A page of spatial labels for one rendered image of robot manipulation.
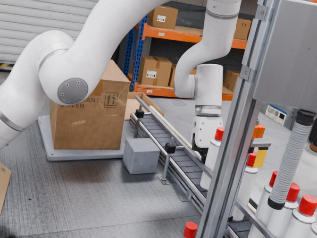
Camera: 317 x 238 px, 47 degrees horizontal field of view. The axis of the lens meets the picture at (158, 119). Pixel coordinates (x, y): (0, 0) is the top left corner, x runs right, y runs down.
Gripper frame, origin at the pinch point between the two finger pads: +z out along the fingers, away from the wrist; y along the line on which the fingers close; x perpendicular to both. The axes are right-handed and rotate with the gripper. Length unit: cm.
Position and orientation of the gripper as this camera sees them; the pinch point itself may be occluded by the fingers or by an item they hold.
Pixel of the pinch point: (206, 162)
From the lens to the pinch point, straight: 120.3
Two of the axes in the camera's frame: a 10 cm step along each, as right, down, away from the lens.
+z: -0.3, 10.0, 0.5
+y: 9.1, 0.1, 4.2
